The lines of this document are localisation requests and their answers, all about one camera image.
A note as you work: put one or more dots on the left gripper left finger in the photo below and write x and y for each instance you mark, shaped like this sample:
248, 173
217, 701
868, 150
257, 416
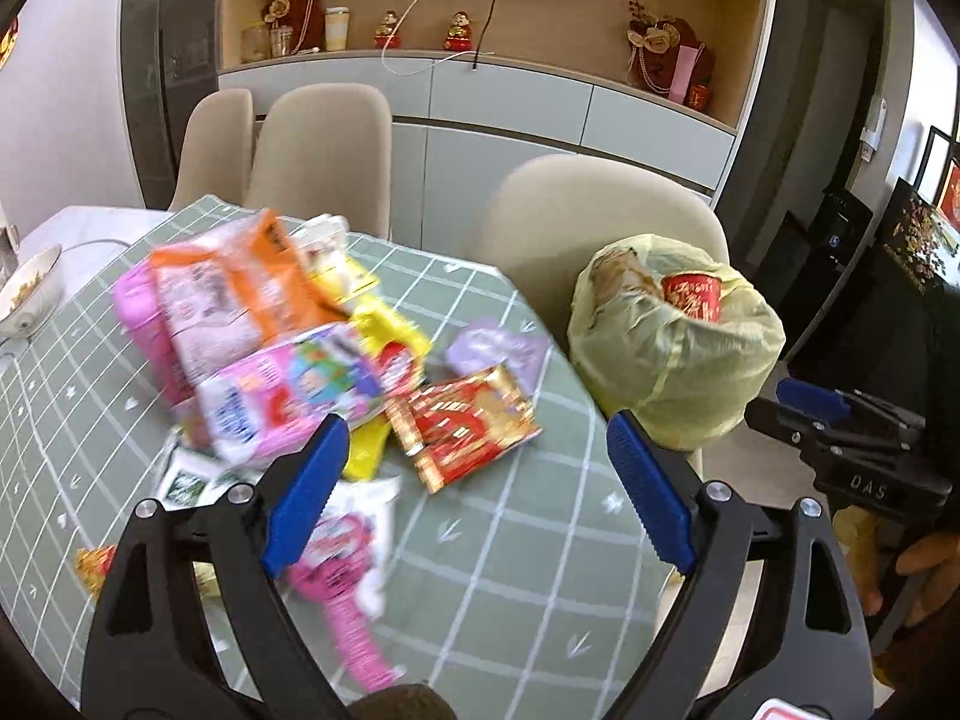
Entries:
150, 653

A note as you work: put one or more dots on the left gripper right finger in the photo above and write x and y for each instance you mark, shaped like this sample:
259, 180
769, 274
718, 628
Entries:
766, 623

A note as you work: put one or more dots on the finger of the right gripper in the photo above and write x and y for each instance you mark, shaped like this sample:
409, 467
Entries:
817, 403

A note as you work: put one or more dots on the yellow red snack bag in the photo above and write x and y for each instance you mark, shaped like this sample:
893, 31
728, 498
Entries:
398, 350

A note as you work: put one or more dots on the orange white snack bag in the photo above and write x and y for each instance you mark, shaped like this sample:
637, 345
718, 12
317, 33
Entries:
233, 290

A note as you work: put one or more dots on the yellow-green trash bag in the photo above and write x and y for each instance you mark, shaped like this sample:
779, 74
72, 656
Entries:
687, 381

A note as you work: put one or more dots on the brown paper trash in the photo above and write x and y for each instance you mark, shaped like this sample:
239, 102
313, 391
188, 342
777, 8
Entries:
619, 273

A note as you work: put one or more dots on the person right hand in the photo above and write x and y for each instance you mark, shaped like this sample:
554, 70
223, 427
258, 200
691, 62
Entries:
935, 556

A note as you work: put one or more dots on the green grid tablecloth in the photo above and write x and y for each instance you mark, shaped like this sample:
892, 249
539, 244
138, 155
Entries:
527, 590

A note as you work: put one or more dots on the pink printed wrapper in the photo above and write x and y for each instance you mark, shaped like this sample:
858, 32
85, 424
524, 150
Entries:
343, 570

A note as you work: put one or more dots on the pink colourful snack bag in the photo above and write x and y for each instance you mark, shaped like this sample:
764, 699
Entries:
269, 404

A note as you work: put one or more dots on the red gold snack wrapper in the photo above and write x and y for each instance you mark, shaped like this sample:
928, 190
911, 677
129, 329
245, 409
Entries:
453, 429

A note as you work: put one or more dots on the purple snack packet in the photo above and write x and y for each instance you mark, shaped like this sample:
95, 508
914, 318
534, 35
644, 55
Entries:
483, 343

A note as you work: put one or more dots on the beige chair near bag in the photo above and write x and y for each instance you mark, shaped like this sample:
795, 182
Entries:
551, 215

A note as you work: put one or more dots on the pink plastic box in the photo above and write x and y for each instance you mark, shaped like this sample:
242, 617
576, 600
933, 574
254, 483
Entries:
138, 309

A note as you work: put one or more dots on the white ceramic bowl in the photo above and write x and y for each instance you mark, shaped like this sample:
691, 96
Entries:
31, 294

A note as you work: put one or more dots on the red gift bag decoration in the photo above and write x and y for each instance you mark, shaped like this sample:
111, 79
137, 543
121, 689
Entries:
668, 59

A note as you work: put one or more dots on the white yellow toy appliance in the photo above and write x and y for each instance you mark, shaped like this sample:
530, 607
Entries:
321, 243

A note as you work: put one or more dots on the grey sideboard cabinet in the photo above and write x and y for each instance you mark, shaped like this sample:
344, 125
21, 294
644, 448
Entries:
461, 128

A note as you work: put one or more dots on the beige far chair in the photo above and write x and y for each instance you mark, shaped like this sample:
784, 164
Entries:
216, 156

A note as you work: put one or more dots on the red gold figurine right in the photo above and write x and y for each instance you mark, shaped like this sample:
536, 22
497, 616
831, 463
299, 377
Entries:
459, 36

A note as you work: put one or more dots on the red gold figurine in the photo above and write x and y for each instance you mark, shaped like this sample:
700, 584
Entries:
386, 36
459, 36

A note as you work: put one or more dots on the beige middle chair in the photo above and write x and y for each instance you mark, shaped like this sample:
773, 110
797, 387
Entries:
326, 149

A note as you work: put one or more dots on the red gold figurine left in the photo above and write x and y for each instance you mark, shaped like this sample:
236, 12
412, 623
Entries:
386, 36

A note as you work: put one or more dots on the beige paper cup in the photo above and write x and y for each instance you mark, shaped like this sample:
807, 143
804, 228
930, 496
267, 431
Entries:
337, 25

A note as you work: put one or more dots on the clear glass cup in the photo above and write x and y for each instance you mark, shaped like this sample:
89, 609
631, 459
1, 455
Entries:
281, 41

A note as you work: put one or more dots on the red bag with doll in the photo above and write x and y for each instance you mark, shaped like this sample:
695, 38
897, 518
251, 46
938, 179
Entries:
305, 18

